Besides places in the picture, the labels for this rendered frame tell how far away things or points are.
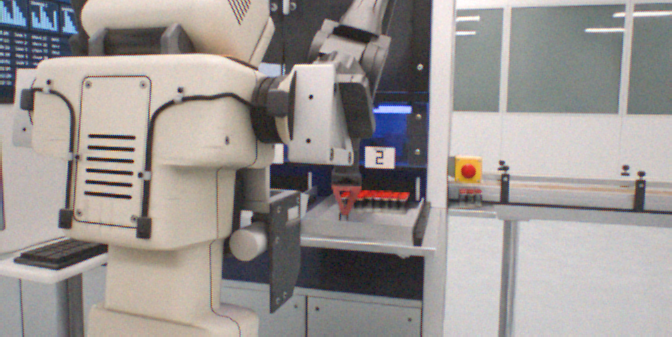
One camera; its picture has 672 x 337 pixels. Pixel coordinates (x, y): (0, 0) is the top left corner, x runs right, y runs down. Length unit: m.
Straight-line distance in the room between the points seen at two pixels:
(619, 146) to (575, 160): 0.46
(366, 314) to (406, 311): 0.12
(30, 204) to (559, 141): 5.47
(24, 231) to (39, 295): 0.71
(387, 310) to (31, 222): 1.01
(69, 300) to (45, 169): 0.48
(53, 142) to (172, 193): 0.17
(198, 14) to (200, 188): 0.21
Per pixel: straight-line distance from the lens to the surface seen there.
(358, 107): 0.61
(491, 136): 6.08
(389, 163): 1.48
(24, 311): 2.25
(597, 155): 6.27
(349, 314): 1.63
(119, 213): 0.63
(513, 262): 1.69
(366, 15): 0.76
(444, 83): 1.46
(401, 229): 1.13
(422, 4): 1.49
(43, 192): 1.52
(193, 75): 0.57
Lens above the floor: 1.19
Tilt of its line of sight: 6 degrees down
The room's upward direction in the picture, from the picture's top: 1 degrees clockwise
